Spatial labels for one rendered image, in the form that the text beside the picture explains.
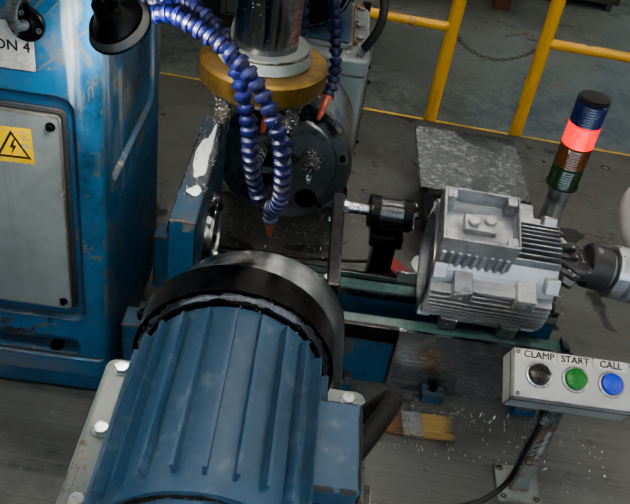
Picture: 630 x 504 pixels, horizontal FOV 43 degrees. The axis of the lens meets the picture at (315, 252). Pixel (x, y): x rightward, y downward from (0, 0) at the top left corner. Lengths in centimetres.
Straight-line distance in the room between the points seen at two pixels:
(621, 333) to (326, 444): 113
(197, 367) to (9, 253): 61
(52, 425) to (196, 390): 72
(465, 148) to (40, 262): 106
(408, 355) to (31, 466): 61
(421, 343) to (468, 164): 61
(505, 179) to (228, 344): 126
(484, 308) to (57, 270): 66
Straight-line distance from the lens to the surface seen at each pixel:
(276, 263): 104
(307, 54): 112
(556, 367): 115
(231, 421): 60
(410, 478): 130
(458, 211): 129
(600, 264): 137
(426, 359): 137
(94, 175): 108
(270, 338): 67
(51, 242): 116
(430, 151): 185
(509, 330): 136
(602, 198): 212
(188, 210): 115
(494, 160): 188
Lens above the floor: 181
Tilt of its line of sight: 38 degrees down
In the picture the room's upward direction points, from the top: 10 degrees clockwise
